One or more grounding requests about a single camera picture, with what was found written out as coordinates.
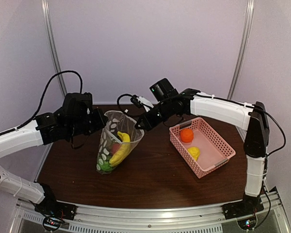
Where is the pink perforated plastic basket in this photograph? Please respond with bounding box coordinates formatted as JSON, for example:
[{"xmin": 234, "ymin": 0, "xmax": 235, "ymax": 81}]
[{"xmin": 169, "ymin": 117, "xmax": 236, "ymax": 178}]

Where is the left green circuit board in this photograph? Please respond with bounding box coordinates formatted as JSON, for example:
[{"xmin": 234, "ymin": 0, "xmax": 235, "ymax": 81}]
[{"xmin": 42, "ymin": 216, "xmax": 65, "ymax": 231}]

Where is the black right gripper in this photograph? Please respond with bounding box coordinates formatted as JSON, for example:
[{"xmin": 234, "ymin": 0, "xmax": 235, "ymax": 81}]
[{"xmin": 136, "ymin": 100, "xmax": 174, "ymax": 131}]

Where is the black left braided cable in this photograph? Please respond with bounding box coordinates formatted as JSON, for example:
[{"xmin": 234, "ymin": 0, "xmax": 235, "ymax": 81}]
[{"xmin": 0, "ymin": 70, "xmax": 83, "ymax": 140}]

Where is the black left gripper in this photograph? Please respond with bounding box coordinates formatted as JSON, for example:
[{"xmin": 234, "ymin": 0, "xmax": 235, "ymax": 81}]
[{"xmin": 67, "ymin": 107, "xmax": 108, "ymax": 137}]

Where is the black braided cable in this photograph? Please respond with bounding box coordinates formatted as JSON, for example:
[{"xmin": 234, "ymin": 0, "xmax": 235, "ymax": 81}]
[
  {"xmin": 117, "ymin": 93, "xmax": 197, "ymax": 115},
  {"xmin": 0, "ymin": 70, "xmax": 83, "ymax": 140}
]

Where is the left aluminium corner post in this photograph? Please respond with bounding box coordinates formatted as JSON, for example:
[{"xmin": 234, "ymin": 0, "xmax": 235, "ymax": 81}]
[{"xmin": 40, "ymin": 0, "xmax": 67, "ymax": 98}]

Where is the orange toy fruit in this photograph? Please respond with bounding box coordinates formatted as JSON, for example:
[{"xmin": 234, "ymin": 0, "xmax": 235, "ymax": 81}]
[{"xmin": 180, "ymin": 128, "xmax": 194, "ymax": 143}]

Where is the clear polka dot zip bag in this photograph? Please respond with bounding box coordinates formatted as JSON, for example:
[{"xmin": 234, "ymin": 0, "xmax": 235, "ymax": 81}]
[{"xmin": 96, "ymin": 110, "xmax": 145, "ymax": 174}]

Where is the green circuit board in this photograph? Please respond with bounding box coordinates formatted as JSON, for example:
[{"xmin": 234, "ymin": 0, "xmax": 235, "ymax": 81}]
[
  {"xmin": 42, "ymin": 216, "xmax": 65, "ymax": 231},
  {"xmin": 237, "ymin": 217, "xmax": 257, "ymax": 230}
]

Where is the yellow toy lemon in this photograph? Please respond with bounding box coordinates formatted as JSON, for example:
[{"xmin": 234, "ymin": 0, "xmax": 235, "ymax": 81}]
[{"xmin": 187, "ymin": 147, "xmax": 200, "ymax": 161}]

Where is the yellow toy banana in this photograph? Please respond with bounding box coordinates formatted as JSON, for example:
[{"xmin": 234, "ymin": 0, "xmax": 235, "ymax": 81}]
[{"xmin": 109, "ymin": 131, "xmax": 130, "ymax": 167}]

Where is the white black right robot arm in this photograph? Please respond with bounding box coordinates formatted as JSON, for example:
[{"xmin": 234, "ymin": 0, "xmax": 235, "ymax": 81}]
[{"xmin": 135, "ymin": 78, "xmax": 269, "ymax": 215}]

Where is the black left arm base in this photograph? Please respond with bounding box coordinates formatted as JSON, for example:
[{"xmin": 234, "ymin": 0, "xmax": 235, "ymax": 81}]
[{"xmin": 34, "ymin": 183, "xmax": 77, "ymax": 220}]

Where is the right aluminium corner post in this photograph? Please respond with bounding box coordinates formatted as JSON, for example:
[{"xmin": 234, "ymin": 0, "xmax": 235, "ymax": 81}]
[{"xmin": 227, "ymin": 0, "xmax": 255, "ymax": 100}]

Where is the right green circuit board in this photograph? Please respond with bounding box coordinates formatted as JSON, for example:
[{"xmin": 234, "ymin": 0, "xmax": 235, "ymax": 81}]
[{"xmin": 237, "ymin": 217, "xmax": 257, "ymax": 230}]

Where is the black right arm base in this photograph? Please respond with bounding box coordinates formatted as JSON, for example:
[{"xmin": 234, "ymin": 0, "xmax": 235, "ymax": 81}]
[{"xmin": 222, "ymin": 194, "xmax": 264, "ymax": 219}]

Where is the red toy apple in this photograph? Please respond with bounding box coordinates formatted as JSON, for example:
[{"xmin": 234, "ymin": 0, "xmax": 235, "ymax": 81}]
[{"xmin": 111, "ymin": 143, "xmax": 122, "ymax": 155}]

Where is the aluminium corner post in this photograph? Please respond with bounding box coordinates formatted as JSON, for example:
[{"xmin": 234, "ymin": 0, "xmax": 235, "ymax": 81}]
[
  {"xmin": 40, "ymin": 0, "xmax": 67, "ymax": 98},
  {"xmin": 227, "ymin": 0, "xmax": 255, "ymax": 100}
]

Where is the aluminium front rail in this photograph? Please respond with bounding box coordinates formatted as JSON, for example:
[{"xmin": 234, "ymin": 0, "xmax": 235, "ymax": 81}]
[{"xmin": 13, "ymin": 186, "xmax": 291, "ymax": 233}]

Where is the green striped toy watermelon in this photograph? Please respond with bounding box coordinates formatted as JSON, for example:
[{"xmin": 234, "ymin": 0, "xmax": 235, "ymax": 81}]
[{"xmin": 99, "ymin": 161, "xmax": 114, "ymax": 172}]

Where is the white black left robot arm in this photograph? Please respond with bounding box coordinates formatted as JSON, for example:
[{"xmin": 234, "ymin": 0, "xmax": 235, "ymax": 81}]
[{"xmin": 0, "ymin": 93, "xmax": 108, "ymax": 216}]

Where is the black right braided cable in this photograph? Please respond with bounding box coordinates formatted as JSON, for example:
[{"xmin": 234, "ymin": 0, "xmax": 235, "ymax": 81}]
[{"xmin": 117, "ymin": 93, "xmax": 197, "ymax": 115}]

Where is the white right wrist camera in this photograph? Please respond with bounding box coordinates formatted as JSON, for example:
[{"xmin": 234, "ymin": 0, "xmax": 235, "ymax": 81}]
[{"xmin": 130, "ymin": 95, "xmax": 154, "ymax": 112}]

